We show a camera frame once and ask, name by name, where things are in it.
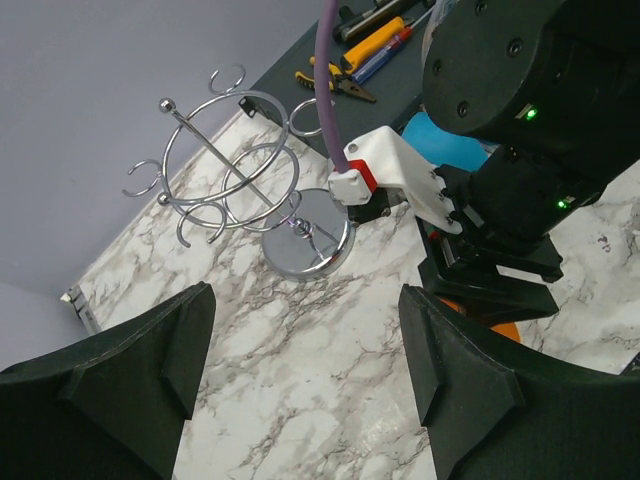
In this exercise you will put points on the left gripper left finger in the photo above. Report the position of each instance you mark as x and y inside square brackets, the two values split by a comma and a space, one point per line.
[114, 405]

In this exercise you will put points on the round ring chrome glass rack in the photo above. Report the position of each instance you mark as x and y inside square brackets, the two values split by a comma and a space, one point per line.
[305, 234]

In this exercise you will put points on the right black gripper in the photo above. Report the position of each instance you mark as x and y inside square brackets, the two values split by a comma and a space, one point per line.
[485, 295]

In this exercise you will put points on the yellow handled pliers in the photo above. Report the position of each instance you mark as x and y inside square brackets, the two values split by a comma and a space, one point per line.
[339, 83]

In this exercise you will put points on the orange plastic goblet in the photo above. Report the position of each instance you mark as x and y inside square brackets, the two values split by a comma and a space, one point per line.
[508, 330]

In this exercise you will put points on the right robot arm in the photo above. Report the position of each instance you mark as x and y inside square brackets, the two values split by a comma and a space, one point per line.
[554, 86]

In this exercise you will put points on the blue plastic goblet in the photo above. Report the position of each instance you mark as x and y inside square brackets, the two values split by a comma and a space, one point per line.
[443, 148]

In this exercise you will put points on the orange utility knife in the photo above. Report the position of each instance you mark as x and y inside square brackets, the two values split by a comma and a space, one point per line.
[359, 53]

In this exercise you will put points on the black metal tool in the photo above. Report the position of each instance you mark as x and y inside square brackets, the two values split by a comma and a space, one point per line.
[355, 26]

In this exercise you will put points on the dark grey tool tray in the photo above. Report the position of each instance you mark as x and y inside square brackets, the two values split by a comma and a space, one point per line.
[286, 30]

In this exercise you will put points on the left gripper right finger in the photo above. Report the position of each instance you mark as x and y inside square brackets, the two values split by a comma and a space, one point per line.
[495, 409]

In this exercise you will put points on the blue red screwdriver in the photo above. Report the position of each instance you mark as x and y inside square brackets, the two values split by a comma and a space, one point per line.
[382, 57]

